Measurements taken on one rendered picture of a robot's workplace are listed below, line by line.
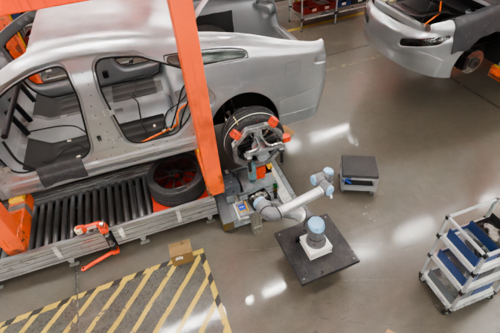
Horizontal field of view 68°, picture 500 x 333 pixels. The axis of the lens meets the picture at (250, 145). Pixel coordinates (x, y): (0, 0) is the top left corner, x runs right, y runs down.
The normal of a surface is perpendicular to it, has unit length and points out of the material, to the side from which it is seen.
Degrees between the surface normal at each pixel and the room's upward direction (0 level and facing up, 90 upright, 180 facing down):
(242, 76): 90
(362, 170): 0
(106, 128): 89
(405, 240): 0
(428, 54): 90
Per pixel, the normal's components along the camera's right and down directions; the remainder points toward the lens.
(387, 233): -0.07, -0.75
